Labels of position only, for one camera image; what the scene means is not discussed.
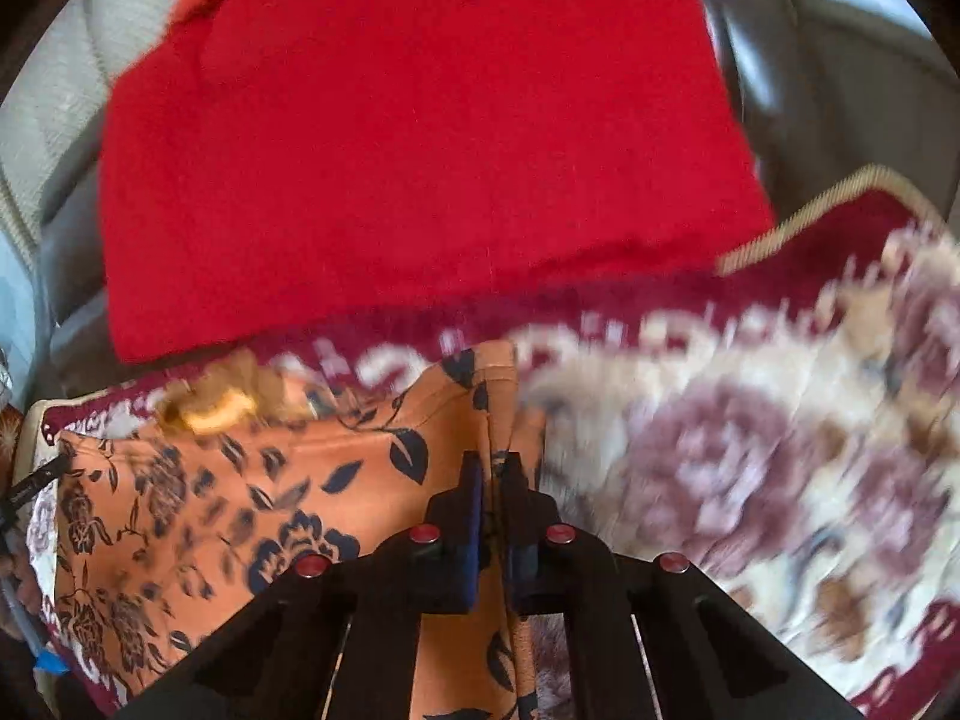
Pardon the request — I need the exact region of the orange floral blouse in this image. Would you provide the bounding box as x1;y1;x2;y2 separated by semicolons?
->
43;341;544;713

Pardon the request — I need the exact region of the floral plush blanket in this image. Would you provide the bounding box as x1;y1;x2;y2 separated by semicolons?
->
26;167;958;718

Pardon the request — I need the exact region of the red folded garment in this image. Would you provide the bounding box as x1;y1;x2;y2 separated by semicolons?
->
99;0;773;362

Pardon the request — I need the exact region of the dark leather sofa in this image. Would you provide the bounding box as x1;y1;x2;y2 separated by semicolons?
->
34;0;958;397

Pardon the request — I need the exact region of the cream dotted curtain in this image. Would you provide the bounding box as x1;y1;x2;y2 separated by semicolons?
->
2;0;176;263

